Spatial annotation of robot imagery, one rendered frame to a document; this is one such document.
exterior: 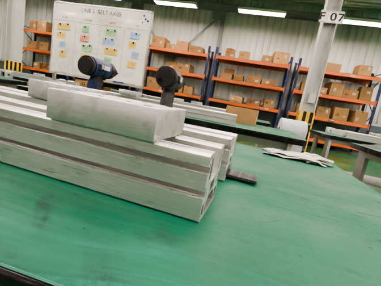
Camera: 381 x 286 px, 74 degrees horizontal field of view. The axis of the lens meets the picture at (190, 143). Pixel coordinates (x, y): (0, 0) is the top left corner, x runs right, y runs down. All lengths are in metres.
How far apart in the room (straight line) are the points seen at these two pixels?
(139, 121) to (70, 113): 0.10
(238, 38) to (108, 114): 11.06
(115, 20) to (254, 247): 3.75
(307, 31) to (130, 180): 11.30
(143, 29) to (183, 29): 8.12
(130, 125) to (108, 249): 0.14
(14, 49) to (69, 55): 4.84
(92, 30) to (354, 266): 3.95
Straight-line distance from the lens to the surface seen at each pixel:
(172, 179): 0.31
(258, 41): 11.26
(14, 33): 8.97
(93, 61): 0.85
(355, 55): 11.75
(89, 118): 0.35
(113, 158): 0.34
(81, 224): 0.29
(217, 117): 2.05
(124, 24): 3.84
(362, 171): 2.89
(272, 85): 10.07
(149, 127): 0.30
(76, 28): 4.20
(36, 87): 0.68
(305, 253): 0.33
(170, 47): 10.85
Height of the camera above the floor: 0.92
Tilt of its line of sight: 10 degrees down
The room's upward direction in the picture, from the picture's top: 10 degrees clockwise
